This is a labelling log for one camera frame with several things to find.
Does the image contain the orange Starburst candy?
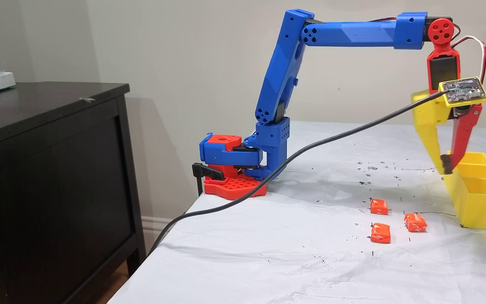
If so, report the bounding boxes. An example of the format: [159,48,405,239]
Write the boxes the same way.
[370,223,392,244]
[404,213,428,233]
[370,198,389,215]

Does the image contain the yellow three-compartment box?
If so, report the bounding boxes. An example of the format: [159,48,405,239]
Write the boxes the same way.
[443,151,486,231]

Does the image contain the white table cover sheet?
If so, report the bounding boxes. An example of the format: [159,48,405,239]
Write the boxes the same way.
[108,120,486,304]

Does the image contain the black table clamp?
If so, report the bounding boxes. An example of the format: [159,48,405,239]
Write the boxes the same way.
[192,163,226,197]

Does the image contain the white baseboard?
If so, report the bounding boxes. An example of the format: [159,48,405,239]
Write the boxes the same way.
[141,215,174,242]

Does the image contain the black wooden dresser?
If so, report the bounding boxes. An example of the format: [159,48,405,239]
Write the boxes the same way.
[0,81,146,304]

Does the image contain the camera board on yellow mount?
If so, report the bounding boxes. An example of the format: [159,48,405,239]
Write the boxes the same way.
[438,77,486,106]

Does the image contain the white red servo wire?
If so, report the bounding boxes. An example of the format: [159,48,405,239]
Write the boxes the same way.
[452,35,486,85]

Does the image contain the black camera cable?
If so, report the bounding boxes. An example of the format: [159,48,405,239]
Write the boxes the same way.
[146,90,452,256]

